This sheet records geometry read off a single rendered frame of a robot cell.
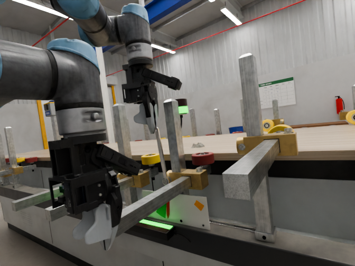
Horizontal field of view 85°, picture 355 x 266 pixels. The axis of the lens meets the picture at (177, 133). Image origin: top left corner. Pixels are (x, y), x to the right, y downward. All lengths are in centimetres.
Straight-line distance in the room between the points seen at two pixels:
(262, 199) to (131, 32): 56
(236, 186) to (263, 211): 34
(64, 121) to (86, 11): 26
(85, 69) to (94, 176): 17
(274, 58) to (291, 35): 83
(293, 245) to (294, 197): 22
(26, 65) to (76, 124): 10
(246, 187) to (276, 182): 54
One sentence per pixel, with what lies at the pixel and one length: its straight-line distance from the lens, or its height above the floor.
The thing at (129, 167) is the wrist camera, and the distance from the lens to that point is 41.
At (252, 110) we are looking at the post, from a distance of 52.
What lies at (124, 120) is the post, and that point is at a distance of 80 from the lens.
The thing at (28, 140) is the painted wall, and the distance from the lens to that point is 860.
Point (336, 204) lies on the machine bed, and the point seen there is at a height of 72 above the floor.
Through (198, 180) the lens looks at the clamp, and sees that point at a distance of 60.
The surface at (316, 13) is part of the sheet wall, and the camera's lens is 811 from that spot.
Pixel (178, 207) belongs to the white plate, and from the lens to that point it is 68.
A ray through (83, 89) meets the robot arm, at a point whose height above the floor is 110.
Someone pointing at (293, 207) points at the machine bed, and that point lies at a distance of 80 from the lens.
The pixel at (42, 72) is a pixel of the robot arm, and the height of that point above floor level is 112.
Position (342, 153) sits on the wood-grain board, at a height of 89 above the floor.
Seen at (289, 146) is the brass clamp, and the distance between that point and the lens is 51.
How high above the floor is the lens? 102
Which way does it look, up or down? 3 degrees down
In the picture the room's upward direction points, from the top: 7 degrees counter-clockwise
